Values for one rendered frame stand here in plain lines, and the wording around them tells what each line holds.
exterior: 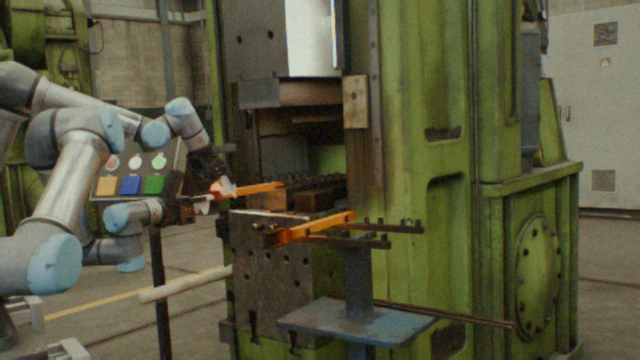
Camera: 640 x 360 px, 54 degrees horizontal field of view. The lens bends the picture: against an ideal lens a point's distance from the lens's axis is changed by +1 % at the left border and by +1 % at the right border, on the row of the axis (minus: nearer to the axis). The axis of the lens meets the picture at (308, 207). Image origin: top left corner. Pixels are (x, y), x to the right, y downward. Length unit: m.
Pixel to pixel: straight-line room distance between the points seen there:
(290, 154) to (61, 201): 1.33
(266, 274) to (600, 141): 5.36
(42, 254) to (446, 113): 1.52
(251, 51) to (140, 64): 9.24
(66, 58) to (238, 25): 4.99
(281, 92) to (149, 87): 9.39
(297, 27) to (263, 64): 0.17
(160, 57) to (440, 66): 9.61
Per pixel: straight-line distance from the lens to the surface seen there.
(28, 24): 6.84
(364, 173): 2.09
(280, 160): 2.50
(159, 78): 11.60
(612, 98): 7.08
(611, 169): 7.10
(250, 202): 2.26
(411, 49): 2.04
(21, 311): 1.89
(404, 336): 1.68
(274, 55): 2.14
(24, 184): 6.74
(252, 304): 2.28
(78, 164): 1.47
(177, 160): 2.43
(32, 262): 1.27
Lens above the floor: 1.25
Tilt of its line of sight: 9 degrees down
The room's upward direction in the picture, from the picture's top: 3 degrees counter-clockwise
